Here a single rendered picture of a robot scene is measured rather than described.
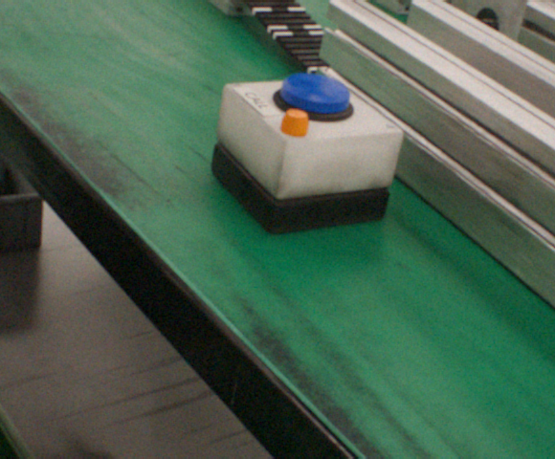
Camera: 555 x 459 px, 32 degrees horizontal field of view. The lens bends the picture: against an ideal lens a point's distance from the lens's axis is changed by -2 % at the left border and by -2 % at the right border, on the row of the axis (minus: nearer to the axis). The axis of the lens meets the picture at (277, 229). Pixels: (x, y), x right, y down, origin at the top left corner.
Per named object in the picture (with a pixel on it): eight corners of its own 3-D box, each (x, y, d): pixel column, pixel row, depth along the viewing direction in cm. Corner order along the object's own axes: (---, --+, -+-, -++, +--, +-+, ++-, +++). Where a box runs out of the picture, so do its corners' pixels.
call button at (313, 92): (265, 102, 58) (270, 71, 57) (322, 98, 60) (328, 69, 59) (299, 131, 56) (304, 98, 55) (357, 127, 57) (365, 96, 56)
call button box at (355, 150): (209, 171, 62) (222, 76, 58) (340, 159, 66) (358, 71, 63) (269, 236, 56) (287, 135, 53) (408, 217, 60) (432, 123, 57)
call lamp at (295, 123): (275, 125, 54) (278, 105, 54) (299, 124, 55) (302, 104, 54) (288, 138, 53) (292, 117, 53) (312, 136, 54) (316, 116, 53)
